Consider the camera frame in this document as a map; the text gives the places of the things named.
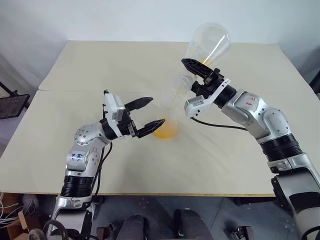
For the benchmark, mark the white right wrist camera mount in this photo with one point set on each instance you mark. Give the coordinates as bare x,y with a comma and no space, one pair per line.
195,105

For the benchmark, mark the translucent plastic funnel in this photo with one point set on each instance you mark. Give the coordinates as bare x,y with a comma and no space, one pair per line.
172,92

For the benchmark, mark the black mesh stand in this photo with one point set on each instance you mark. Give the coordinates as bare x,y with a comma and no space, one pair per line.
12,105

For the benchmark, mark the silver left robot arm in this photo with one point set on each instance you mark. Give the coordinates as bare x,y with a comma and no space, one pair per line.
85,140

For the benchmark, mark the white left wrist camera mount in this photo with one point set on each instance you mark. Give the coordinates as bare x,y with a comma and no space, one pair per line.
112,107

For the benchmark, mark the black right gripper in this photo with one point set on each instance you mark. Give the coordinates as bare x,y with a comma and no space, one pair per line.
212,85

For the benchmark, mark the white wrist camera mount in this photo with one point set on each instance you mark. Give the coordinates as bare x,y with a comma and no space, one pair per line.
112,107
195,105

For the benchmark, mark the dark grey rounded shape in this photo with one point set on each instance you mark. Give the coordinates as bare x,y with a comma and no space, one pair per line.
136,227
192,225

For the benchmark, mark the clear flask with orange residue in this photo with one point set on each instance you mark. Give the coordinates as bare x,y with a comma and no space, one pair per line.
210,42

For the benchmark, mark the dark furniture edge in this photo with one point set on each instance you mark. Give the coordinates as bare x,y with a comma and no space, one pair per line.
316,83

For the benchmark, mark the translucent conical receiving flask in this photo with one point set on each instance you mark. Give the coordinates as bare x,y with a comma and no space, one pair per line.
167,131

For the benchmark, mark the brown cardboard box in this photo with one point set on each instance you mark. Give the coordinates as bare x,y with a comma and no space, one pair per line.
17,230

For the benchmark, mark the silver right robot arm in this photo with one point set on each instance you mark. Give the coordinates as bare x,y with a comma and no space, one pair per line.
250,110

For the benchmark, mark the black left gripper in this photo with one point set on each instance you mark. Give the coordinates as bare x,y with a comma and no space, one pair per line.
126,126

